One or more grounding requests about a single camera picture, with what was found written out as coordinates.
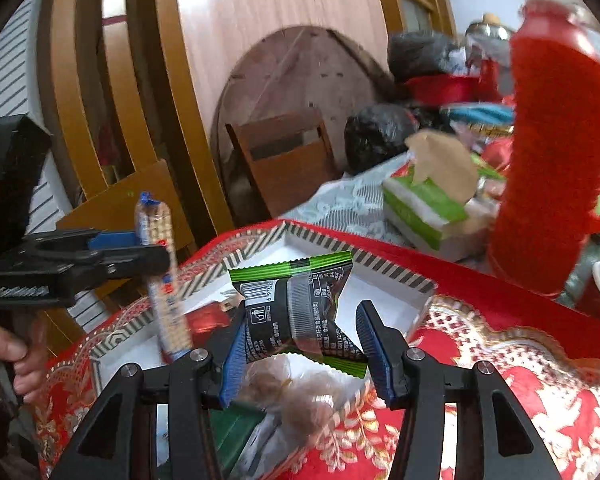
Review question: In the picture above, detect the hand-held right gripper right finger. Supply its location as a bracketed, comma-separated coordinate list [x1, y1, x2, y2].
[355, 300, 563, 480]

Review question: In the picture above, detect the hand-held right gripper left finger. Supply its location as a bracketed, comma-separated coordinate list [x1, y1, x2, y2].
[47, 310, 248, 480]

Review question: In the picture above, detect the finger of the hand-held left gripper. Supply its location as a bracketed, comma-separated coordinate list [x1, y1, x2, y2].
[95, 244, 172, 281]
[87, 229, 142, 253]

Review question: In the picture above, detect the white striped cardboard box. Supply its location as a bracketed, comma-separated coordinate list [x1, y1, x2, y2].
[87, 219, 437, 480]

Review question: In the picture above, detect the blue-ended cracker packet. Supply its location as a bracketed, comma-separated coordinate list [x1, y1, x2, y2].
[134, 191, 193, 363]

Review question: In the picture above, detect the green black snack packet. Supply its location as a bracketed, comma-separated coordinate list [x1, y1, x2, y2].
[228, 251, 370, 378]

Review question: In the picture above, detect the clear packet of brown snacks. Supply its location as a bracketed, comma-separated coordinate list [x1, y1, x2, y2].
[240, 352, 366, 441]

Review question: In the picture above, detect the person's left hand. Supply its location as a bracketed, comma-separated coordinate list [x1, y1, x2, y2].
[0, 317, 48, 403]

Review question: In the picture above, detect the wooden chair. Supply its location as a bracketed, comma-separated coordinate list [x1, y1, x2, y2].
[55, 159, 198, 311]

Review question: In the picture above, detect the red snack packet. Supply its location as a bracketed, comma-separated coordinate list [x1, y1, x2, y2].
[185, 307, 241, 351]

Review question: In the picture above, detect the dark green snack packet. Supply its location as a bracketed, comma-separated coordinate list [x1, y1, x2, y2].
[212, 402, 266, 471]

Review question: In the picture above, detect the grey snack packet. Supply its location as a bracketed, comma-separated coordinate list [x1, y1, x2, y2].
[240, 410, 293, 480]

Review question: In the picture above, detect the white slatted shutter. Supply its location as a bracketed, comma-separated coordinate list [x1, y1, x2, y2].
[0, 0, 81, 241]

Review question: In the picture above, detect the red floral tablecloth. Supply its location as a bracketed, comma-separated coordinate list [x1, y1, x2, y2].
[35, 220, 600, 480]

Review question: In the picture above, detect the white lace table cover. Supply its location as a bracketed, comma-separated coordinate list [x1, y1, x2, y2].
[275, 167, 416, 248]

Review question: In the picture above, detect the green tissue pack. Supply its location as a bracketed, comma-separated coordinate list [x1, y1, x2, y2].
[381, 130, 496, 261]

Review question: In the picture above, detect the brown folding chair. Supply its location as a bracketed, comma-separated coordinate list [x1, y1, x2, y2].
[225, 107, 338, 218]

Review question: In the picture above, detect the black plastic bag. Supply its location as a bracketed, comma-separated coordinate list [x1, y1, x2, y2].
[344, 104, 421, 176]
[387, 30, 466, 83]

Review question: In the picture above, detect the red paper cup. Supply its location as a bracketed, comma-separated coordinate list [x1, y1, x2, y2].
[575, 260, 600, 326]

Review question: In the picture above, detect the round dark wooden tabletop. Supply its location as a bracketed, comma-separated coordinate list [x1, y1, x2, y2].
[212, 27, 396, 226]

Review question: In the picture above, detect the red plastic thermos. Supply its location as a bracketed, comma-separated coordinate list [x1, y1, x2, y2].
[487, 0, 600, 296]

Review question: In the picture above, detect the red plastic basin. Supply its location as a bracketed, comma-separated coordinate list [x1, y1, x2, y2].
[405, 75, 481, 106]

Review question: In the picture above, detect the metal pot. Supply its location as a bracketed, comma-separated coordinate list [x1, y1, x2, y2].
[467, 12, 513, 41]

